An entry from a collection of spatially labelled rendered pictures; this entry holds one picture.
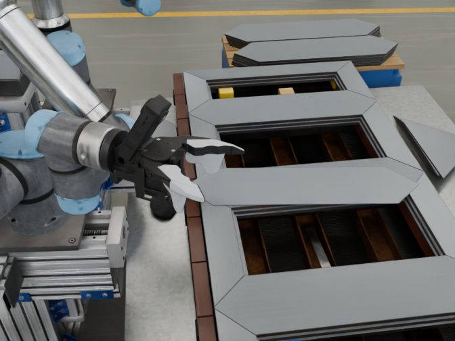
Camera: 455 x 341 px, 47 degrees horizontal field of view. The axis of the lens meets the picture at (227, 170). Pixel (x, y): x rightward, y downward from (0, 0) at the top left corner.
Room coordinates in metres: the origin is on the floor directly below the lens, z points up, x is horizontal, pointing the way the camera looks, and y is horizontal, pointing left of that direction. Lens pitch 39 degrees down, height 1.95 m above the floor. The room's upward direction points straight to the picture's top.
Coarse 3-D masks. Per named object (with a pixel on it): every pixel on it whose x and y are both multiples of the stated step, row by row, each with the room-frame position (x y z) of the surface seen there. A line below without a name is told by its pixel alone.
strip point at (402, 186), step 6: (390, 174) 1.33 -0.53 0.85; (396, 174) 1.33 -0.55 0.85; (390, 180) 1.30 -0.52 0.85; (396, 180) 1.30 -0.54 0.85; (402, 180) 1.30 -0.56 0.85; (408, 180) 1.30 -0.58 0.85; (396, 186) 1.27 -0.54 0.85; (402, 186) 1.27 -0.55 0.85; (408, 186) 1.27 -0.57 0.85; (414, 186) 1.27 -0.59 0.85; (396, 192) 1.24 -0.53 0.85; (402, 192) 1.24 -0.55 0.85; (408, 192) 1.24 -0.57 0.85; (396, 198) 1.21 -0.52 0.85; (402, 198) 1.21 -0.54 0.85
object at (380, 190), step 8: (360, 168) 1.35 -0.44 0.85; (368, 168) 1.35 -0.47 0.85; (376, 168) 1.35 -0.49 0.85; (384, 168) 1.35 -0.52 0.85; (368, 176) 1.32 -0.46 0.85; (376, 176) 1.32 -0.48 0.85; (384, 176) 1.32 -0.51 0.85; (368, 184) 1.28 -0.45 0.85; (376, 184) 1.28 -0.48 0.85; (384, 184) 1.28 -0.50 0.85; (368, 192) 1.24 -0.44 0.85; (376, 192) 1.24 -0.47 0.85; (384, 192) 1.24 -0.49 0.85; (392, 192) 1.24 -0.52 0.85; (376, 200) 1.20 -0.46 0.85; (384, 200) 1.20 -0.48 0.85; (392, 200) 1.20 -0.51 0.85
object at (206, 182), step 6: (204, 174) 1.33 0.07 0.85; (210, 174) 1.33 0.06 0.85; (198, 180) 1.30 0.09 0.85; (204, 180) 1.30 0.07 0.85; (210, 180) 1.30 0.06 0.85; (204, 186) 1.27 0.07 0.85; (210, 186) 1.27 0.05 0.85; (204, 192) 1.24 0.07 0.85; (210, 192) 1.24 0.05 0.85; (210, 198) 1.21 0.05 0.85
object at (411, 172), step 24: (336, 72) 2.01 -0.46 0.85; (288, 120) 1.65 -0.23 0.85; (312, 120) 1.66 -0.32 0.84; (336, 120) 1.66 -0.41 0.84; (360, 120) 1.67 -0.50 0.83; (408, 168) 1.36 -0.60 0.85; (240, 216) 1.16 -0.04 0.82; (264, 216) 1.17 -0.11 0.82; (240, 240) 1.06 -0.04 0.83; (432, 240) 1.05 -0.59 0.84; (264, 336) 0.73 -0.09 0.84; (288, 336) 0.73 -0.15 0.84; (312, 336) 0.74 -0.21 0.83; (336, 336) 0.74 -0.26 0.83
